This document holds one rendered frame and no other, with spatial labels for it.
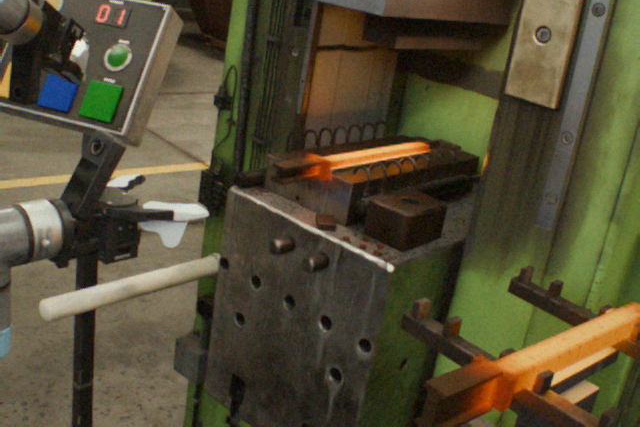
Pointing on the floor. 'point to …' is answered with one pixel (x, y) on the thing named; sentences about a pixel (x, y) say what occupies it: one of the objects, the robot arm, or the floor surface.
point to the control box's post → (86, 266)
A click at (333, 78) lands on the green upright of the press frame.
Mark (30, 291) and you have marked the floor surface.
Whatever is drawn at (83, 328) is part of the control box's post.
